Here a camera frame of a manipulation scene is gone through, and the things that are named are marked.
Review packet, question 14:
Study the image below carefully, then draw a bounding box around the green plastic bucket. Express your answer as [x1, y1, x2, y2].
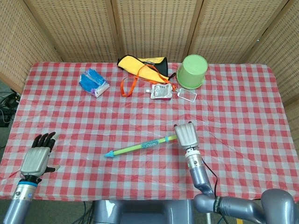
[176, 54, 209, 90]

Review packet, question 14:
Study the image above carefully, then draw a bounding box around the yellow black cloth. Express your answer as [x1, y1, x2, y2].
[116, 55, 169, 84]

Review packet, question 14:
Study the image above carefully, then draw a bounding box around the grey robot torso base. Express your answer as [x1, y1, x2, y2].
[93, 199, 196, 224]

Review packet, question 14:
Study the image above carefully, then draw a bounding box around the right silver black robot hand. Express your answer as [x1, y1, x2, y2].
[174, 121, 200, 150]

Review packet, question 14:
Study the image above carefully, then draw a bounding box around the black floor cables bundle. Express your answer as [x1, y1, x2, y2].
[0, 90, 21, 128]

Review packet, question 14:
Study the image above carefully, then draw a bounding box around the red white checkered tablecloth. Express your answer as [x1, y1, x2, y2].
[0, 61, 299, 202]

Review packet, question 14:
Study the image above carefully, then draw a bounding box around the green blue water squirter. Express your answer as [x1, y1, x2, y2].
[104, 134, 178, 158]

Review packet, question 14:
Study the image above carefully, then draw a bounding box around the orange lanyard strap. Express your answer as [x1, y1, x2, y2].
[120, 64, 180, 98]

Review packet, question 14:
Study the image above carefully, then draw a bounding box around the clear badge holder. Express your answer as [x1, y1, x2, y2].
[177, 88, 198, 103]

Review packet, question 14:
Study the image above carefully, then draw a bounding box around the blue plastic package bag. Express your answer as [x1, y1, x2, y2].
[78, 68, 110, 98]

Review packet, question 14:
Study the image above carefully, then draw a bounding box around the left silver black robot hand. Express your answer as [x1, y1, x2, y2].
[20, 132, 61, 182]

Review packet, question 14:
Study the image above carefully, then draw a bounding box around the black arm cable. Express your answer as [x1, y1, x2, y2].
[201, 158, 228, 224]

